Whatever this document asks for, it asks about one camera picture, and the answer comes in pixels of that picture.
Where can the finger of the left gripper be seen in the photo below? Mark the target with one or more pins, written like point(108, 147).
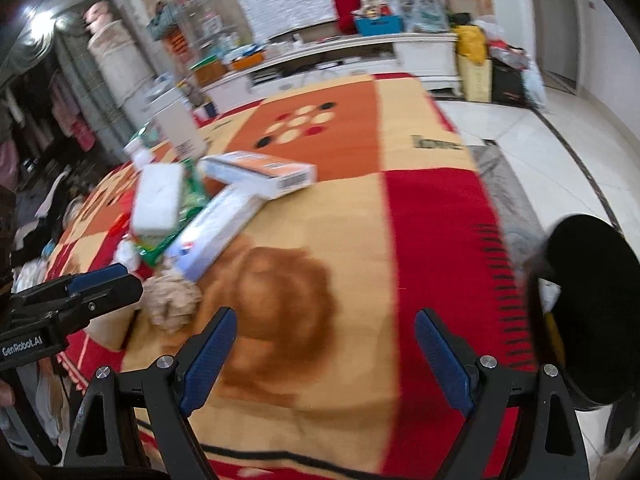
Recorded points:
point(100, 277)
point(109, 297)

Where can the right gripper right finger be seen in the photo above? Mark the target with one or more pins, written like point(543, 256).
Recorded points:
point(546, 442)

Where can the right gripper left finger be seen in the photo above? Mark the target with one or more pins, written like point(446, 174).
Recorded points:
point(135, 425)

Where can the beige tissue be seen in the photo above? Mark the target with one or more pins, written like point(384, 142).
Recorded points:
point(169, 300)

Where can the white foam block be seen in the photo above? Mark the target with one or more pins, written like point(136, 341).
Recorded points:
point(158, 198)

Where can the green seaweed snack bag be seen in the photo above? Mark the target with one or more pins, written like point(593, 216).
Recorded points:
point(194, 199)

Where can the blue white tablets box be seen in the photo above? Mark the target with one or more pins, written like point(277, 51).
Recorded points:
point(204, 239)

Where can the orange white medicine box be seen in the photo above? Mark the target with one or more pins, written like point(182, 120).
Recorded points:
point(266, 176)

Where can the white paper towel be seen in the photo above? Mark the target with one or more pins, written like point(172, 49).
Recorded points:
point(127, 254)

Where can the black trash bin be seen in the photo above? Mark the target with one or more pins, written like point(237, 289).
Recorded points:
point(582, 300)

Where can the person left hand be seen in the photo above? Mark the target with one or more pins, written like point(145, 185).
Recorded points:
point(7, 397)

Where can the white pink small bottle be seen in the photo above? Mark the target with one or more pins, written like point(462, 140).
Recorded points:
point(138, 153)

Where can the grey patterned rug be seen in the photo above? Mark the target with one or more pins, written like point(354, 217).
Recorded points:
point(520, 227)

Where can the patterned red orange blanket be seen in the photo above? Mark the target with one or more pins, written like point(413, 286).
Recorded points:
point(325, 378)

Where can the tall white thermos bottle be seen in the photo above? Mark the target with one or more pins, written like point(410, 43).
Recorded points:
point(172, 115)

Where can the black shopping bag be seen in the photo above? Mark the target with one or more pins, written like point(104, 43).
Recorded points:
point(506, 85)

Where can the beige paper shopping bag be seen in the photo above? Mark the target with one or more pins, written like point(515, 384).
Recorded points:
point(476, 79)

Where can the white cloth covered television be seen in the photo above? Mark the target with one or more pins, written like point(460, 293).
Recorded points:
point(268, 19)

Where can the white TV cabinet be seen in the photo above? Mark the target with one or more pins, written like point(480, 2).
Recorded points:
point(429, 57)

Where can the yellow plastic bag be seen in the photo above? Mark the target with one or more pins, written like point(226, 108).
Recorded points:
point(471, 43)

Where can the blue storage basket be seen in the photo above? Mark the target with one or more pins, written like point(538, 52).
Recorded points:
point(384, 25)

